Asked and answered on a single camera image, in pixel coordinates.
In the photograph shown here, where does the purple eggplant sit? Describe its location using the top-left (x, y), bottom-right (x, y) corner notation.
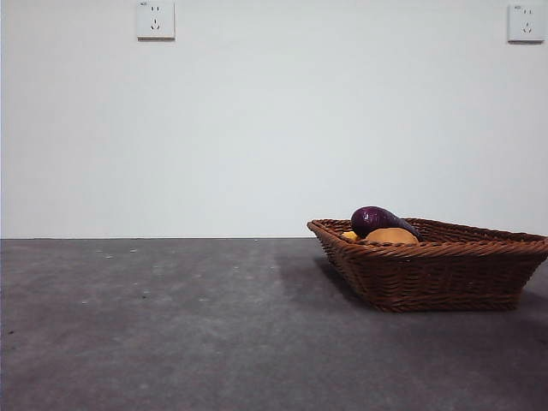
top-left (350, 205), bottom-right (425, 241)

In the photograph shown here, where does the brown potato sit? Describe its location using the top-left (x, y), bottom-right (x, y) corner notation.
top-left (364, 227), bottom-right (420, 247)

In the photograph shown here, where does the brown wicker basket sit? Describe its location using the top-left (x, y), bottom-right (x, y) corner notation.
top-left (307, 217), bottom-right (548, 313)

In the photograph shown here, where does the white wall socket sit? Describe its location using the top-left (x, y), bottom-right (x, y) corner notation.
top-left (136, 0), bottom-right (176, 42)
top-left (507, 3), bottom-right (540, 44)

